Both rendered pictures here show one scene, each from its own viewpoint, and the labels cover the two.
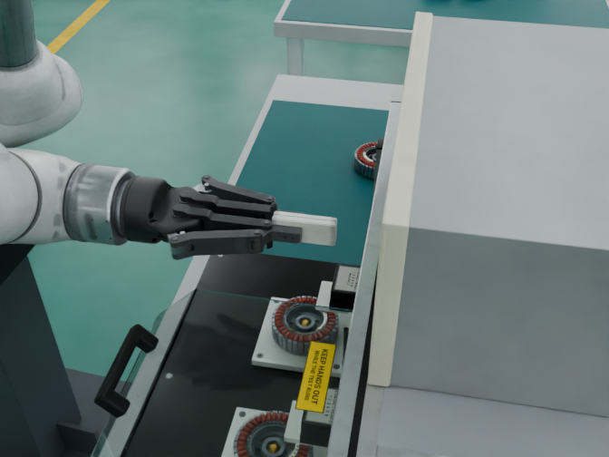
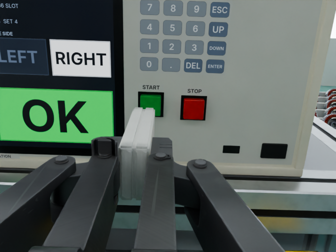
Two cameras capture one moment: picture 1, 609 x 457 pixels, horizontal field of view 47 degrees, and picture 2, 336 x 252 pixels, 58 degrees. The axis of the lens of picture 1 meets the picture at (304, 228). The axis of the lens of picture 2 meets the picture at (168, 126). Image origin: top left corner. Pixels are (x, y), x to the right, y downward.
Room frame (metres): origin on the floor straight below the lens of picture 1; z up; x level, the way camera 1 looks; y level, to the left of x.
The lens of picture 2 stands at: (0.62, 0.17, 1.25)
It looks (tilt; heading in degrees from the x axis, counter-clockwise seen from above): 19 degrees down; 259
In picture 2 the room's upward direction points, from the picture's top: 2 degrees clockwise
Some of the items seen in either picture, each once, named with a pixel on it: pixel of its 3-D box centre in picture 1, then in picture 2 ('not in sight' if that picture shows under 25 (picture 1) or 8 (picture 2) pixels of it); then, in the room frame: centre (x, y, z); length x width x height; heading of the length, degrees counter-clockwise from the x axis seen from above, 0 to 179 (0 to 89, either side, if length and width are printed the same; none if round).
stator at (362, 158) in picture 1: (378, 160); not in sight; (1.35, -0.17, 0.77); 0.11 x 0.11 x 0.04
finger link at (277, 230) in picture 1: (276, 238); (177, 168); (0.58, 0.03, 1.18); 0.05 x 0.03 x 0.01; 79
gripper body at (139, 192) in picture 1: (168, 212); not in sight; (0.63, 0.15, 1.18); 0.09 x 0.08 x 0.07; 80
